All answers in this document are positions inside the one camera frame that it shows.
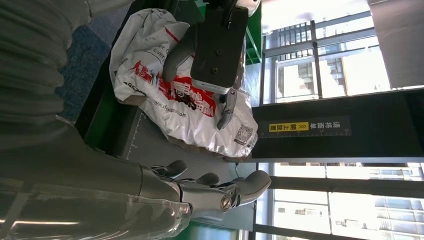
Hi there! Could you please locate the green plastic crate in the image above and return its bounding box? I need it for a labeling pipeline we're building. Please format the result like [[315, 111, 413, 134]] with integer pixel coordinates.
[[244, 1, 263, 66]]

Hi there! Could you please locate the framed glass window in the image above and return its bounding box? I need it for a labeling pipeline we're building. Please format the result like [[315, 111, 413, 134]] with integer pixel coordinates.
[[253, 0, 424, 240]]

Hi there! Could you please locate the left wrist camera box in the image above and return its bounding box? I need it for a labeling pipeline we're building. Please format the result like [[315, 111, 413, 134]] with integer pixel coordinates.
[[190, 1, 249, 96]]

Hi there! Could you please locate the black and yellow post label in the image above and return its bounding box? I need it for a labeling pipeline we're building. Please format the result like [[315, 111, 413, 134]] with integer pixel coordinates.
[[258, 115, 353, 139]]

